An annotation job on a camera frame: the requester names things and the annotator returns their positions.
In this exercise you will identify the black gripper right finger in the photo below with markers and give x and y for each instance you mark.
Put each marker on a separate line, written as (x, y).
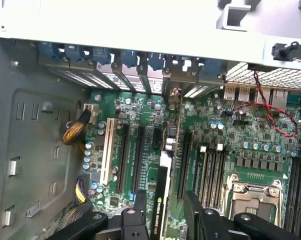
(210, 225)

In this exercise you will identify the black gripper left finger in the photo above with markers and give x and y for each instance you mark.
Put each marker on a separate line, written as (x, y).
(134, 225)

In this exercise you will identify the metal CPU socket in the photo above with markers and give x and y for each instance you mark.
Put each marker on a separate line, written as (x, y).
(250, 207)

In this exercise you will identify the white expansion slot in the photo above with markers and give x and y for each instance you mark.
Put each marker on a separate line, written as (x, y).
(107, 152)

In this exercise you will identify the short black expansion slot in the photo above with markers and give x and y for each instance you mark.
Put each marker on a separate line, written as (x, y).
(157, 138)

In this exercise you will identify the green motherboard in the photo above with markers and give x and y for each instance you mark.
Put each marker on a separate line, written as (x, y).
(205, 117)

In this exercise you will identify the white power connector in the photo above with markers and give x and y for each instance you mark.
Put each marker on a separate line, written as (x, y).
(94, 113)

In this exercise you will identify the metal expansion slot cover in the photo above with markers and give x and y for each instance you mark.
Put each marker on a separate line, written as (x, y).
(78, 67)
(50, 63)
(210, 81)

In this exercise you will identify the open grey PC case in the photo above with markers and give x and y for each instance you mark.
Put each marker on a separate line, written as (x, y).
(140, 25)

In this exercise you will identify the grey parts rack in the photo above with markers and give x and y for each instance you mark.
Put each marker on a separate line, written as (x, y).
(278, 20)

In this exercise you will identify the black intrusion switch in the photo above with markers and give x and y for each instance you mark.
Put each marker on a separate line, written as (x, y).
(280, 51)

